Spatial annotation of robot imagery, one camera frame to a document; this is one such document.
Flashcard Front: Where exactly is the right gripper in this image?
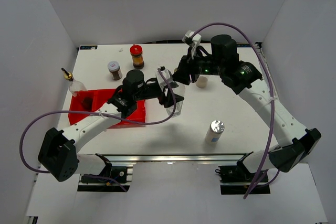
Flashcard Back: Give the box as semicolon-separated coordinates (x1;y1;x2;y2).
170;47;224;86

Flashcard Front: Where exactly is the clear glass oil bottle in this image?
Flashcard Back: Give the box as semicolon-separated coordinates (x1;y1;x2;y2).
61;68;93;111

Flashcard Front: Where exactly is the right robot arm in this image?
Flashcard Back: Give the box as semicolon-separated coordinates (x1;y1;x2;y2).
173;31;321;182

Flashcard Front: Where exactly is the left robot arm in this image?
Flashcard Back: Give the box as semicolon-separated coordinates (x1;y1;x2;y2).
38;67;185;182

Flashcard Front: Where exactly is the clear jar with metal lid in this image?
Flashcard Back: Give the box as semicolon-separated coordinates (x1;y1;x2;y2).
195;76;208;89

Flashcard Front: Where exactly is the white shaker with metal lid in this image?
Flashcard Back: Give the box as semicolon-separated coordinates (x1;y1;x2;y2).
204;120;225;144

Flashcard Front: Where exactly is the red-capped brown sauce bottle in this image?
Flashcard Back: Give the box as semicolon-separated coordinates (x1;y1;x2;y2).
130;44;144;69

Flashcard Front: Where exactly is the small dark spice jar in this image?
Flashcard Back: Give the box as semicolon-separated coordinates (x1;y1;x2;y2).
108;61;122;80

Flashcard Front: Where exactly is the red plastic organizer tray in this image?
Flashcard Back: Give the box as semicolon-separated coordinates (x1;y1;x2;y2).
68;87;147;130

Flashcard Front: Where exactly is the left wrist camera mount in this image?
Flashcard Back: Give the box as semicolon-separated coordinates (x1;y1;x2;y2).
155;67;179;90

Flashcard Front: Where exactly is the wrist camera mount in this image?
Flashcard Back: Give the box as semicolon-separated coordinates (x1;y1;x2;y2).
155;67;179;90
182;30;202;59

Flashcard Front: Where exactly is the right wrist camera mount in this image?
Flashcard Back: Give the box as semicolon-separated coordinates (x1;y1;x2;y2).
182;30;202;59

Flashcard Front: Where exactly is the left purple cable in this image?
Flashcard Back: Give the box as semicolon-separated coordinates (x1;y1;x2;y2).
19;69;178;192

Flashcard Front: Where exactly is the aluminium table rail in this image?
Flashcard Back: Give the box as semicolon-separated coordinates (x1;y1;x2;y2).
254;42;279;100

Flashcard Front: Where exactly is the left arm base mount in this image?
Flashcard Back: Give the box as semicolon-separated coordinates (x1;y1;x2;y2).
77;155;132;193

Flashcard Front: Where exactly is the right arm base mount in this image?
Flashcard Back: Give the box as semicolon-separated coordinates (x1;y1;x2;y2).
215;165;270;196

